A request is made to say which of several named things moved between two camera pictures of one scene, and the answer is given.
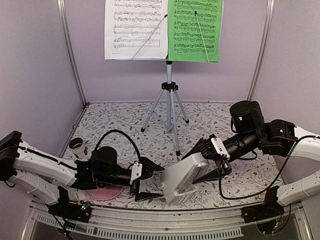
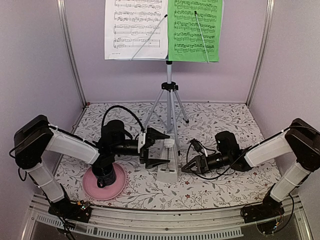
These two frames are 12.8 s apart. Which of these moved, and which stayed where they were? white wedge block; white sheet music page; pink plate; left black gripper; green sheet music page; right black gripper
Moved: right black gripper; left black gripper; white wedge block
Stayed: pink plate; white sheet music page; green sheet music page
